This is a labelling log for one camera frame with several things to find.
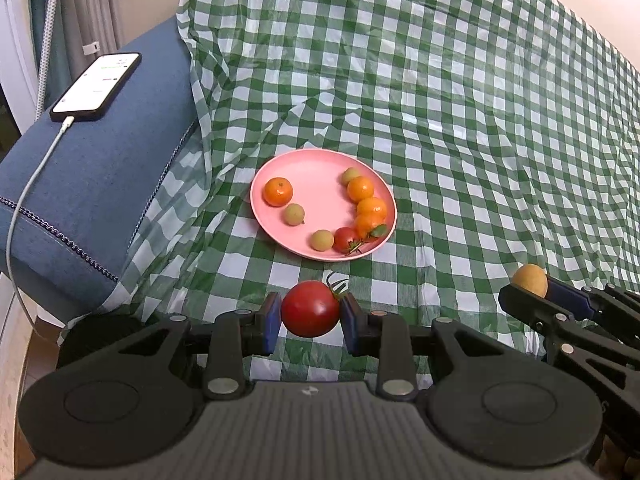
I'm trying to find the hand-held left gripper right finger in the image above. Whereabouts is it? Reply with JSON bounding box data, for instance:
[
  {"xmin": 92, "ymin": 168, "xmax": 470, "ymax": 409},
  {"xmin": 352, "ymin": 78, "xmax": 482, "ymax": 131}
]
[{"xmin": 340, "ymin": 292, "xmax": 507, "ymax": 401}]

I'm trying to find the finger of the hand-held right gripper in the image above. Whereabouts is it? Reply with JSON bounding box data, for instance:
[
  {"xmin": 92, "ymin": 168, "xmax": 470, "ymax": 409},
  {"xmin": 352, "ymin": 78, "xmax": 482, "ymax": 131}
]
[
  {"xmin": 499, "ymin": 284, "xmax": 640, "ymax": 413},
  {"xmin": 545, "ymin": 275, "xmax": 640, "ymax": 341}
]

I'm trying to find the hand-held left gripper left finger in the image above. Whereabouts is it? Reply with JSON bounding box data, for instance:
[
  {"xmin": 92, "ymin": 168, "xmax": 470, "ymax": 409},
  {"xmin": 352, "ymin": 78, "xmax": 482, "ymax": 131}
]
[{"xmin": 116, "ymin": 291, "xmax": 283, "ymax": 401}]

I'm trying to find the red tomato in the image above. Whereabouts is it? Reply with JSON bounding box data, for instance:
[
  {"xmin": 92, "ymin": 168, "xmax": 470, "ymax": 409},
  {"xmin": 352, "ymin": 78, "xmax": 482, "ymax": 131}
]
[
  {"xmin": 281, "ymin": 272, "xmax": 352, "ymax": 339},
  {"xmin": 333, "ymin": 227, "xmax": 365, "ymax": 256}
]

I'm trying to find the orange tangerine with stem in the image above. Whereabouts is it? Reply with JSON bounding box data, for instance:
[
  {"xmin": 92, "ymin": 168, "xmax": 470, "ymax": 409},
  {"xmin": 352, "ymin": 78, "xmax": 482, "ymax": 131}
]
[{"xmin": 355, "ymin": 213, "xmax": 389, "ymax": 240}]

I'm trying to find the pink round plate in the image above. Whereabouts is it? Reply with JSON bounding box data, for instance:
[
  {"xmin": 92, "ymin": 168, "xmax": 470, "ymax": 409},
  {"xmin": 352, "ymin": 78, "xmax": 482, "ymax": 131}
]
[{"xmin": 250, "ymin": 148, "xmax": 398, "ymax": 262}]

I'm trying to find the green checked tablecloth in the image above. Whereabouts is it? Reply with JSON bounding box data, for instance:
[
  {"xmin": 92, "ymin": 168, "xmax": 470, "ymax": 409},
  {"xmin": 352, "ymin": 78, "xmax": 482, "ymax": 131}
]
[{"xmin": 60, "ymin": 0, "xmax": 640, "ymax": 391}]

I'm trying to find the blue cushion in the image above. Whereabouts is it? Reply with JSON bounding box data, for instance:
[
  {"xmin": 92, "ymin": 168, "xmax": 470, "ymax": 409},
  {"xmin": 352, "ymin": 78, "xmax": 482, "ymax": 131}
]
[{"xmin": 0, "ymin": 15, "xmax": 198, "ymax": 311}]

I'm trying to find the grey curtain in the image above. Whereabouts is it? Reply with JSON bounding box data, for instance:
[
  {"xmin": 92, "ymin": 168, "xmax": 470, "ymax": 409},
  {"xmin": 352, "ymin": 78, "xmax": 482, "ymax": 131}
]
[{"xmin": 30, "ymin": 0, "xmax": 126, "ymax": 96}]

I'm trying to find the white charging cable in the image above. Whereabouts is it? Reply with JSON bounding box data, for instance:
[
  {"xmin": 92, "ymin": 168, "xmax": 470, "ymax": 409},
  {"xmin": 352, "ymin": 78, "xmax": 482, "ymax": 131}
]
[{"xmin": 7, "ymin": 116, "xmax": 76, "ymax": 346}]

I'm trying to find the braided black-white cable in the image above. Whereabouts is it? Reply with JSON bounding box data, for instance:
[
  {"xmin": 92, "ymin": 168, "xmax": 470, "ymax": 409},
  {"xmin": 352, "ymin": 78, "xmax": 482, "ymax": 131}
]
[{"xmin": 34, "ymin": 0, "xmax": 65, "ymax": 121}]

